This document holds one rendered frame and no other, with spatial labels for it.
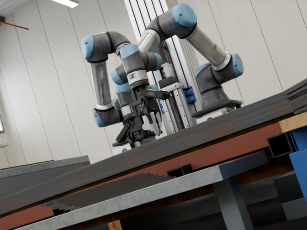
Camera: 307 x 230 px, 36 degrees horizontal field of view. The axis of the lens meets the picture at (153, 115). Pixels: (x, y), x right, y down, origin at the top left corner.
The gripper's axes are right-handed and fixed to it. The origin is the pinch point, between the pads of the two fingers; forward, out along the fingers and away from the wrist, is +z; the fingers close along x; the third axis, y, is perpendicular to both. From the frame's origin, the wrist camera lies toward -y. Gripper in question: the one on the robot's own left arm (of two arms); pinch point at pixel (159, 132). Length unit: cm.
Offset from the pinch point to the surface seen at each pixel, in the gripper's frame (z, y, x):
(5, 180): -6, 100, -8
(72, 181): 9.7, 13.2, 36.9
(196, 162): 16, -31, 36
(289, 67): -167, 211, -980
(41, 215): 17, 31, 37
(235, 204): 28, -48, 57
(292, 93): 10, -67, 54
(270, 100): 7, -56, 36
